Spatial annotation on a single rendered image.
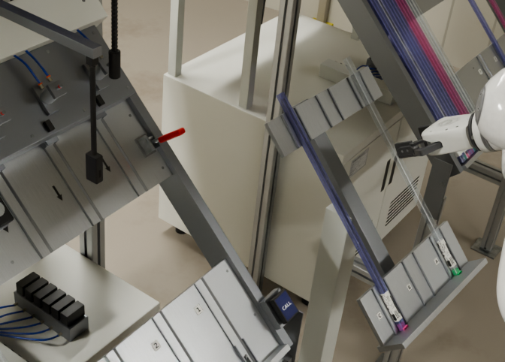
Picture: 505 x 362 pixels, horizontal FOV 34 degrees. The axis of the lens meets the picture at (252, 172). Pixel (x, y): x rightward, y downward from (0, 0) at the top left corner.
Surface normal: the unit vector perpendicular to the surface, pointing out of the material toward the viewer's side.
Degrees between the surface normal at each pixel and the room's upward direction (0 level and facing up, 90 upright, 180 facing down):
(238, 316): 43
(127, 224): 0
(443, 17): 90
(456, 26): 90
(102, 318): 0
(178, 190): 90
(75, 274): 0
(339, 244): 90
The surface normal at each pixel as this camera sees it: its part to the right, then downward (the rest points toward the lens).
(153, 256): 0.09, -0.82
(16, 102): 0.62, -0.33
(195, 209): -0.58, 0.42
